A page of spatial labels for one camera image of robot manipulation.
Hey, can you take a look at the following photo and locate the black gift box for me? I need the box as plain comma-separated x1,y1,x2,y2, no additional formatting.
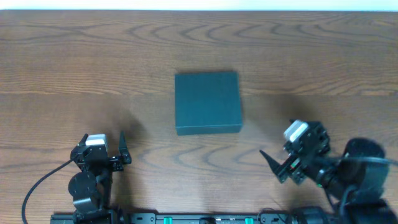
175,72,243,136

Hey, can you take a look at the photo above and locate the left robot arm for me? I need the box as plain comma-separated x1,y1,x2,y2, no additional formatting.
68,132,132,224

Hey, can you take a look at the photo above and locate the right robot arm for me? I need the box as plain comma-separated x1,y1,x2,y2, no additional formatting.
261,138,397,223

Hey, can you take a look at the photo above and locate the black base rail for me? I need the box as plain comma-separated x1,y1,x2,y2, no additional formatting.
50,210,289,224

